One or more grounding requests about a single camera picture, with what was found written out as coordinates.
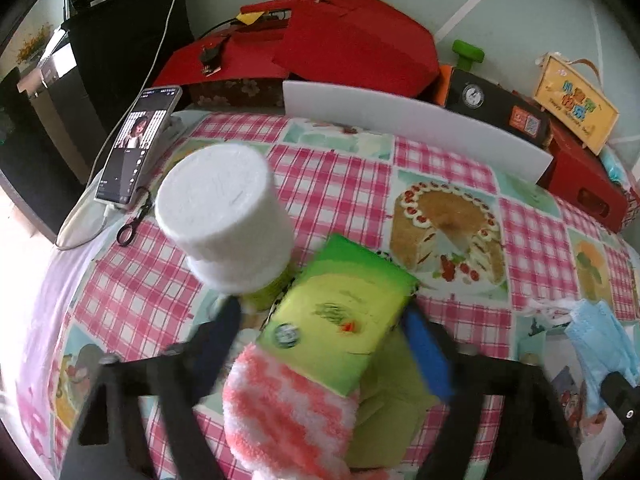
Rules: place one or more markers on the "blue face mask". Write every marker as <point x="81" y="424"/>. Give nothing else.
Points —
<point x="600" y="340"/>

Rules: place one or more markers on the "yellow paper tag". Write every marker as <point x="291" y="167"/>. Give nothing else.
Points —
<point x="249" y="17"/>

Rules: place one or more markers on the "white plastic board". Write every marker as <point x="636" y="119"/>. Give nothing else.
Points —
<point x="400" y="120"/>

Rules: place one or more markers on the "black cabinet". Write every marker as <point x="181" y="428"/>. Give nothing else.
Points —
<point x="100" y="60"/>

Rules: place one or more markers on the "yellow artificial flowers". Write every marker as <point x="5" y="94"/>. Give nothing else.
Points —
<point x="32" y="42"/>

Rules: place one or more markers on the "black smartphone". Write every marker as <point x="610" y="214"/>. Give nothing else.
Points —
<point x="137" y="150"/>

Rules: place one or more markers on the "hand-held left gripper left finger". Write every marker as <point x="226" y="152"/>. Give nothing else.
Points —
<point x="220" y="332"/>

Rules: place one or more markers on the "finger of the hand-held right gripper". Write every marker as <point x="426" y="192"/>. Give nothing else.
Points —
<point x="625" y="405"/>

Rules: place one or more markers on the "light blue wipes packet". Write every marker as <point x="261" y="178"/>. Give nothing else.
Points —
<point x="615" y="167"/>

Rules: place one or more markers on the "pink checkered printed tablecloth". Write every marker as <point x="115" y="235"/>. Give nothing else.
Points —
<point x="340" y="195"/>

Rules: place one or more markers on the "large red gift box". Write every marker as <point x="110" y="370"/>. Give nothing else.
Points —
<point x="340" y="40"/>

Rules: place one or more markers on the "yellow gift bag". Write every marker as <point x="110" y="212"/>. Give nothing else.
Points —
<point x="575" y="100"/>

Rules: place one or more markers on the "pink white striped fluffy sock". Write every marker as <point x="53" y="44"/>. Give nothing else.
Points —
<point x="285" y="410"/>

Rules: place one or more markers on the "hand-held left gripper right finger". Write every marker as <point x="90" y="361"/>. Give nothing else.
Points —
<point x="425" y="355"/>

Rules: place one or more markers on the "small black scissors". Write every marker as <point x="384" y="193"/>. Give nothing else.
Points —
<point x="127" y="232"/>

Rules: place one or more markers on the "white plastic jar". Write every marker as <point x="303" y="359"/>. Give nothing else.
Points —
<point x="220" y="210"/>

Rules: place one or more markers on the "black pump with green knob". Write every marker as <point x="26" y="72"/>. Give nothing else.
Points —
<point x="500" y="105"/>

